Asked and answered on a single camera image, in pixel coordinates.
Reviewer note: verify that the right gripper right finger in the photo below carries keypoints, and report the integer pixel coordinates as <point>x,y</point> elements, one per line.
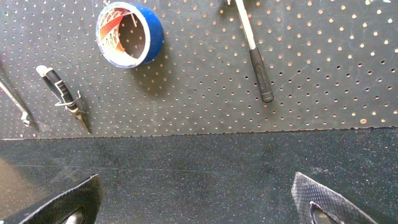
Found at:
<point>314,196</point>

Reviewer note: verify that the roll of blue tape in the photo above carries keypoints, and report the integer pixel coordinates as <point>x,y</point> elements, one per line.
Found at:
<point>155,34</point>

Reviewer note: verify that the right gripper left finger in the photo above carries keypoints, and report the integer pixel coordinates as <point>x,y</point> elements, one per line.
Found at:
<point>81,202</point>

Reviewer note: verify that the wrench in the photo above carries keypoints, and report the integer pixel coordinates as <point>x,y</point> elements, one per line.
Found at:
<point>14,101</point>

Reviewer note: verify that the black pegboard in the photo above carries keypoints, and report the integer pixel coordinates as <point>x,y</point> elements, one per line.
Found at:
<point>311,77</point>

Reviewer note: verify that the hammer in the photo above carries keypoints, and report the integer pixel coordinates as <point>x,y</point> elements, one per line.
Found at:
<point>261,74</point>

